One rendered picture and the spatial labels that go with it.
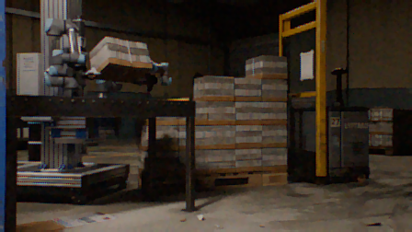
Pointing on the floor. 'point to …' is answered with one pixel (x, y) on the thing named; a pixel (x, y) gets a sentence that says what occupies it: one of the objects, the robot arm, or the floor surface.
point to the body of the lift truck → (337, 139)
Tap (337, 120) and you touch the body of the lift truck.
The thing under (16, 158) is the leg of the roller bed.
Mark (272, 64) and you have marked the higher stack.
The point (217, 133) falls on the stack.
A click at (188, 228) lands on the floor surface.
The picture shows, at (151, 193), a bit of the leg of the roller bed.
